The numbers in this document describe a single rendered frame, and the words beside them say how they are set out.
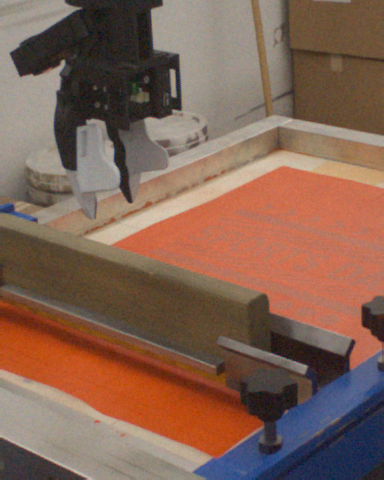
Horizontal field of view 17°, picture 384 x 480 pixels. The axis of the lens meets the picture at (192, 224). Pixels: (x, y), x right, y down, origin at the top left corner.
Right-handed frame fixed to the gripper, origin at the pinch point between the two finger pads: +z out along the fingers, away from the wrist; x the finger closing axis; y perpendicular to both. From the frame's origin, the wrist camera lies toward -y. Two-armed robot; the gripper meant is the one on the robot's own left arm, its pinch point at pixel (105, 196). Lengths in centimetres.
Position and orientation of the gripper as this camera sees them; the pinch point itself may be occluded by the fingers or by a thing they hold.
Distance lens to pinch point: 120.2
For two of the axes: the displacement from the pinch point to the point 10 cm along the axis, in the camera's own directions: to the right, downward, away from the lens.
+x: 6.6, -3.1, 6.8
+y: 7.5, 2.2, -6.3
